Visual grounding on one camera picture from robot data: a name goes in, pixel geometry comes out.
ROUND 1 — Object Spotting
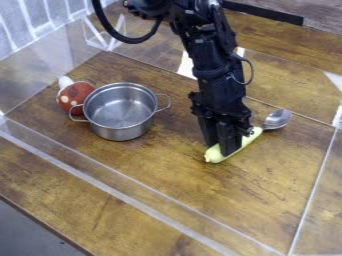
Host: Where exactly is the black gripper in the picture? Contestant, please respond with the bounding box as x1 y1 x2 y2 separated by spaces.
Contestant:
189 92 253 156

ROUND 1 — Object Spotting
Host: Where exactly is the green handled metal spoon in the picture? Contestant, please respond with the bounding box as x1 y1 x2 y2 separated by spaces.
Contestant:
205 109 292 164

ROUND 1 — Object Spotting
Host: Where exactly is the small steel pot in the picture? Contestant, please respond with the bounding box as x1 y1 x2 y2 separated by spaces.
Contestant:
68 82 171 141

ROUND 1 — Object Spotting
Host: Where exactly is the red toy mushroom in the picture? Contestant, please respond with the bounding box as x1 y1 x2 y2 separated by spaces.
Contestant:
56 76 95 115

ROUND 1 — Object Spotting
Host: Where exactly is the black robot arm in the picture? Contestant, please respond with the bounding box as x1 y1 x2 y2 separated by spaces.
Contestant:
125 0 253 156

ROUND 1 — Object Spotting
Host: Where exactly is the black bar on table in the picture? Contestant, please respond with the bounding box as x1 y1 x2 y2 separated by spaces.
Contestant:
223 0 305 26

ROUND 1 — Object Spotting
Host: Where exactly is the clear acrylic enclosure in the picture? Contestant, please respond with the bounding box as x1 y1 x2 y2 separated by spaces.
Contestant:
0 0 342 256

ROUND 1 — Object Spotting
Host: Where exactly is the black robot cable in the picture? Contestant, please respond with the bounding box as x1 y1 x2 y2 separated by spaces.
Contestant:
91 0 165 45

